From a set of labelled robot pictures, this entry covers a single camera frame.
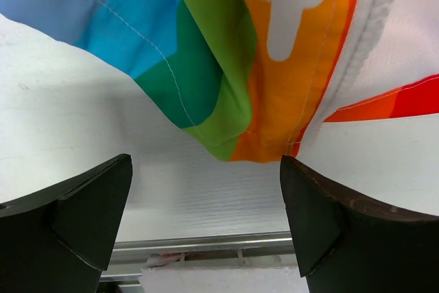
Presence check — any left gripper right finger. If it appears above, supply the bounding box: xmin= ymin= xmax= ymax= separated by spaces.
xmin=280 ymin=156 xmax=438 ymax=293

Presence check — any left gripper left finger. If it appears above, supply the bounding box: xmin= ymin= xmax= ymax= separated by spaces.
xmin=1 ymin=154 xmax=132 ymax=292

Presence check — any colourful children's zip jacket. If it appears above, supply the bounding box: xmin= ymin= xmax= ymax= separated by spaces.
xmin=1 ymin=0 xmax=438 ymax=163

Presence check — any aluminium front rail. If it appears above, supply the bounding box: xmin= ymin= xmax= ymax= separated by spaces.
xmin=97 ymin=231 xmax=296 ymax=292

